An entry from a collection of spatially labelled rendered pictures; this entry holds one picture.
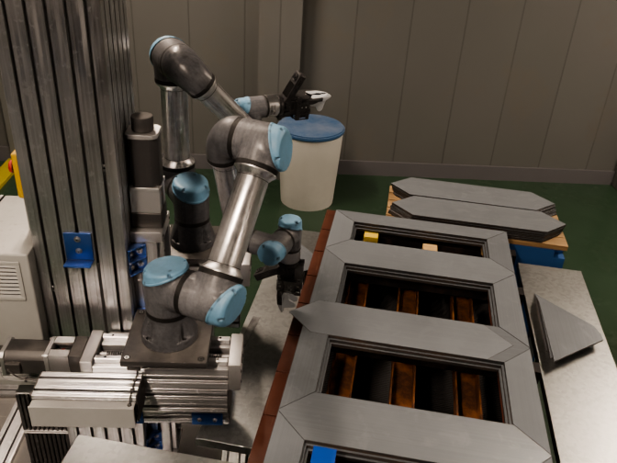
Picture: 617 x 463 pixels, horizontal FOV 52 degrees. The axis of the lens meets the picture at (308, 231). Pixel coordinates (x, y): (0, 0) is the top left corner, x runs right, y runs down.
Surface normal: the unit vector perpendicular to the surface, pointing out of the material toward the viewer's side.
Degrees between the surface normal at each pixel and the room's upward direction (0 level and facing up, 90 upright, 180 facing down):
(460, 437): 0
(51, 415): 90
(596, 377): 0
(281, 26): 90
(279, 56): 90
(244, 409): 0
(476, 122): 90
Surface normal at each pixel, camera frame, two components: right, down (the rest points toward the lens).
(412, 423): 0.06, -0.87
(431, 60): 0.03, 0.50
